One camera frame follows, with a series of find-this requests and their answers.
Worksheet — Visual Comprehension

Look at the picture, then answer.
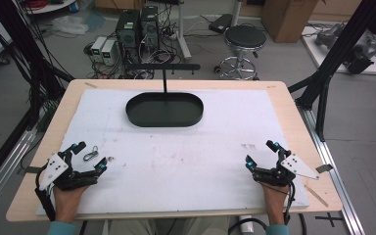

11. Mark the white plastic bag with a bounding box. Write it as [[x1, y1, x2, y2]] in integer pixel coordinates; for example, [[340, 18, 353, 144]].
[[51, 15, 89, 36]]

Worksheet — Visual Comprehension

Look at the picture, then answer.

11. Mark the black floor cable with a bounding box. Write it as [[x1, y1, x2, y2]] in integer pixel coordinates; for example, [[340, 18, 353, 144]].
[[227, 216, 269, 235]]

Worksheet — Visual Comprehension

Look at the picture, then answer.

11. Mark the black tape piece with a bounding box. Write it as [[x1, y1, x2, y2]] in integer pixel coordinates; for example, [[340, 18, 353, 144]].
[[315, 164, 335, 174], [21, 165, 43, 175]]

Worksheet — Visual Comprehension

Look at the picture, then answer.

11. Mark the black round stool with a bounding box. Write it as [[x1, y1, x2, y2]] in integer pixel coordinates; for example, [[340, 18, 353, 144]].
[[213, 23, 268, 81]]

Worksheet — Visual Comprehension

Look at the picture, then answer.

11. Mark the grey robot part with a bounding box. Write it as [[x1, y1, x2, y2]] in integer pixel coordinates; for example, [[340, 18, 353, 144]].
[[314, 23, 346, 50]]

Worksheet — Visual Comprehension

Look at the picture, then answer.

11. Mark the black tray stand with hook bar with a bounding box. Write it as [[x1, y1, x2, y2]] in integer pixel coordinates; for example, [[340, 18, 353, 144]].
[[124, 63, 206, 128]]

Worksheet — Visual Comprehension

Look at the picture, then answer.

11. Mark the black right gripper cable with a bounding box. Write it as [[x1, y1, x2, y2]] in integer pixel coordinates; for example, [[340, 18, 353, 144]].
[[282, 181, 297, 226]]

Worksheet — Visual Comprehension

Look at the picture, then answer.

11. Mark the thin wooden stick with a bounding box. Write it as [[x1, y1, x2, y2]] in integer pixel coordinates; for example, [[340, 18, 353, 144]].
[[304, 184, 330, 209]]

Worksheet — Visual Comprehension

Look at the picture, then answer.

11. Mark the brown cardboard box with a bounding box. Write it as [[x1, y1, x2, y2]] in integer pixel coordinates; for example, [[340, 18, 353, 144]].
[[261, 0, 319, 44]]

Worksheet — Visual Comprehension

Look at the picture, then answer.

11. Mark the black metal frame with cables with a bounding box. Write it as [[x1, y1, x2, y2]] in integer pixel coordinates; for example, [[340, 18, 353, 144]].
[[0, 0, 76, 194]]

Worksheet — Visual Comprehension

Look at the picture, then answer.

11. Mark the person's left hand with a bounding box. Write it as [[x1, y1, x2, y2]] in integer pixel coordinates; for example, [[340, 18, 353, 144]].
[[52, 184, 90, 217]]

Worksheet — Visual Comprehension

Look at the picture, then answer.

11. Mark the black computer tower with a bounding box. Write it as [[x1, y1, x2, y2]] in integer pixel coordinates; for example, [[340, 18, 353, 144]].
[[115, 9, 142, 51], [140, 5, 161, 51]]

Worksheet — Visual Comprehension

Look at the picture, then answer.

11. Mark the white floor platform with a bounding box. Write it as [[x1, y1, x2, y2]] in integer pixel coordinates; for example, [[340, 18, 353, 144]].
[[301, 24, 376, 76]]

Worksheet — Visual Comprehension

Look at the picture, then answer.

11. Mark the black tape cross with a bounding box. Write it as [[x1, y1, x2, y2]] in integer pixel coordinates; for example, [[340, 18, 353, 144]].
[[314, 211, 345, 228]]

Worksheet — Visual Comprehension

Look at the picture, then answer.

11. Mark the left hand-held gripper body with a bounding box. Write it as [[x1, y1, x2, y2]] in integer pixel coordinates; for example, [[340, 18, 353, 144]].
[[38, 150, 100, 193]]

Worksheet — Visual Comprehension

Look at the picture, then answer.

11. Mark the flat black box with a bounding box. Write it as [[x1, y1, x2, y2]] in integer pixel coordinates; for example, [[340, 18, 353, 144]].
[[208, 13, 233, 34]]

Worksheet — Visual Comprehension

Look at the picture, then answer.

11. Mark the white round table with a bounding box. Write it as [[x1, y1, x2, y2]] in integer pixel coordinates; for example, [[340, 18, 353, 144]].
[[23, 0, 78, 15]]

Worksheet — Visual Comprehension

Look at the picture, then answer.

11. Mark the aluminium rail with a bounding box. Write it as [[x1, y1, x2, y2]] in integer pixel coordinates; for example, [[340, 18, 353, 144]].
[[0, 126, 39, 220], [295, 104, 367, 235]]

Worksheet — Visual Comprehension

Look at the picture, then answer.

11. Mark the white foam mat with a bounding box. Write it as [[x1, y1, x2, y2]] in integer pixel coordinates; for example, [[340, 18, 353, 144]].
[[35, 88, 310, 217]]

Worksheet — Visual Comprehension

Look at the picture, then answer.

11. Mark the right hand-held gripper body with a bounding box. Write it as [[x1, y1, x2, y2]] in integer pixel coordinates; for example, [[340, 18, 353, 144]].
[[252, 152, 321, 188]]

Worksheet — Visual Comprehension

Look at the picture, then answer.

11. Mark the white power strip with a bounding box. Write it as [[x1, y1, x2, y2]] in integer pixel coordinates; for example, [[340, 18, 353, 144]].
[[238, 214, 256, 235]]

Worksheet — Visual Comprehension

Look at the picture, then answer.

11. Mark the person's right hand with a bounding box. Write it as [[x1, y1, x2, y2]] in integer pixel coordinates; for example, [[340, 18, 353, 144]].
[[259, 180, 292, 217]]

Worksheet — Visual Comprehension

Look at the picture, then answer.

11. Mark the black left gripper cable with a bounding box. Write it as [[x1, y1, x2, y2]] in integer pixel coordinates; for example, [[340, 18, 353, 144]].
[[34, 164, 57, 222]]

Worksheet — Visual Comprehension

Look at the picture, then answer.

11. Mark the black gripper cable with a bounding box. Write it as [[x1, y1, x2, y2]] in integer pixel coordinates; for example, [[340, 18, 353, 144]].
[[34, 164, 57, 222], [282, 181, 297, 226]]

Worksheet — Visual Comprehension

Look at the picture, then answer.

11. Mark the white power supply unit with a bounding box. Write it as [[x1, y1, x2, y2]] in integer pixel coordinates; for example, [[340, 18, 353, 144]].
[[101, 39, 118, 67], [90, 36, 108, 63]]

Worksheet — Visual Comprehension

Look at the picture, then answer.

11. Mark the black metal frame strut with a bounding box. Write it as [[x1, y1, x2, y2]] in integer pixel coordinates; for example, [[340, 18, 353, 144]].
[[287, 0, 376, 143]]

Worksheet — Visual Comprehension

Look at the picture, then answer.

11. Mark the white desk leg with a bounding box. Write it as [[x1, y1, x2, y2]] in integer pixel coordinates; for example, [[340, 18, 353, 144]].
[[175, 0, 193, 62]]

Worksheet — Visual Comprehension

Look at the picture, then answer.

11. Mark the silver metal carabiner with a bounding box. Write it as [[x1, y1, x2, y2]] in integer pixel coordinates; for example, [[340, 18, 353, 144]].
[[82, 145, 100, 163]]

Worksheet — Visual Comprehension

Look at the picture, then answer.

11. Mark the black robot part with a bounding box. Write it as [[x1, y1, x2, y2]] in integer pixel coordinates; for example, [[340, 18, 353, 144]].
[[343, 32, 376, 75]]

